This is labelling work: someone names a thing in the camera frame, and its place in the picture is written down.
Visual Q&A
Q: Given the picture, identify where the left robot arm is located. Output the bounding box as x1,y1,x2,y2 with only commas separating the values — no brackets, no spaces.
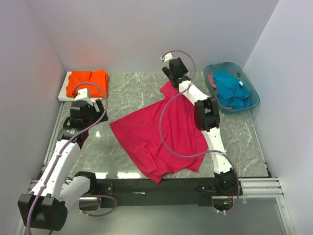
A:
18,98,108,235

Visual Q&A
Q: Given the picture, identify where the salmon t shirt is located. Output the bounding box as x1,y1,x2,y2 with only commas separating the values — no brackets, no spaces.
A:
207,74,217,94

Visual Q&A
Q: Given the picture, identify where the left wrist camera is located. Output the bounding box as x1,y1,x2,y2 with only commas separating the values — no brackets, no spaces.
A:
74,88,91,102

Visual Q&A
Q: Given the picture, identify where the pink t shirt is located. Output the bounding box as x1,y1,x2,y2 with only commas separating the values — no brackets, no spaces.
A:
110,82,208,184

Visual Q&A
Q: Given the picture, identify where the blue t shirt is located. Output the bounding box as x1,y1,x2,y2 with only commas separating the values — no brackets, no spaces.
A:
213,70,251,109

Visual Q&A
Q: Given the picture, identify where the orange folded t shirt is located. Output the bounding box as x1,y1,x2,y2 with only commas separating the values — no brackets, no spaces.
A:
66,69,109,98

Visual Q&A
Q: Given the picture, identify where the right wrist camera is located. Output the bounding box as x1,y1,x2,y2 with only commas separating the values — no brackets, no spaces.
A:
160,52,173,63

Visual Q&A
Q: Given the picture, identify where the white foam pad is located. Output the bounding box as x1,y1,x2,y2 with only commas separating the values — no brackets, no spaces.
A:
58,72,103,102

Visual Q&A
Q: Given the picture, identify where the teal plastic basket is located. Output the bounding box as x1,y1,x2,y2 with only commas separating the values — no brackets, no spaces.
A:
203,62,260,114

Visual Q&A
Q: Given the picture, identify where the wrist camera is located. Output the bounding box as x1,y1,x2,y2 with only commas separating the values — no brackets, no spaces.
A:
160,52,173,63
74,88,91,102

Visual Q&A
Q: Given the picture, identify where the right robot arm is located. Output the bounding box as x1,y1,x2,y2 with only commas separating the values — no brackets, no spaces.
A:
159,52,240,195

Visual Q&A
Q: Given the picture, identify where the aluminium frame rail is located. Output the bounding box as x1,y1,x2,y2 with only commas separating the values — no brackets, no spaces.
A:
211,178,286,199

